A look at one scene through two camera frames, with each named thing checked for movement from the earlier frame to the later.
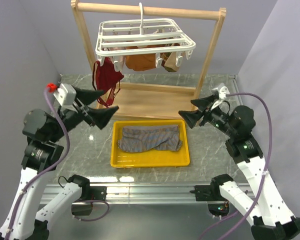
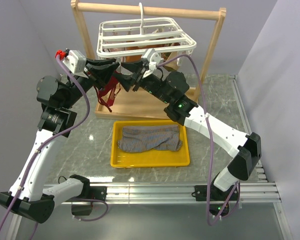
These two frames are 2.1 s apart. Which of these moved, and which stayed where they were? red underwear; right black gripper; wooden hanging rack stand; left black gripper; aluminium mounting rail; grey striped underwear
Moved: left black gripper; right black gripper
Stayed: aluminium mounting rail; grey striped underwear; red underwear; wooden hanging rack stand
